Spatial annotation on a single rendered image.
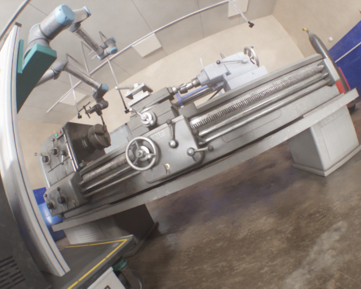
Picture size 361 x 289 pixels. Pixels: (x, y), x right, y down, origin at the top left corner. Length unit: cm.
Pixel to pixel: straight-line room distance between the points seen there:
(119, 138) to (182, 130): 418
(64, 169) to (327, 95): 234
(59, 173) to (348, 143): 253
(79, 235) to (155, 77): 431
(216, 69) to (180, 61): 363
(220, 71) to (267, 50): 403
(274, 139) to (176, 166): 59
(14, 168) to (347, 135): 198
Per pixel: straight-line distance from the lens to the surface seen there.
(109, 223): 150
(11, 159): 84
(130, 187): 136
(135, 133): 110
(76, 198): 152
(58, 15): 115
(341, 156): 150
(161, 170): 104
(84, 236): 178
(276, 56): 537
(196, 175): 101
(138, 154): 99
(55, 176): 189
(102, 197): 154
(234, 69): 141
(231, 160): 99
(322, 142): 137
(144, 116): 98
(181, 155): 101
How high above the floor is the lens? 56
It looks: 5 degrees up
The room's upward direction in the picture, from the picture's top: 25 degrees counter-clockwise
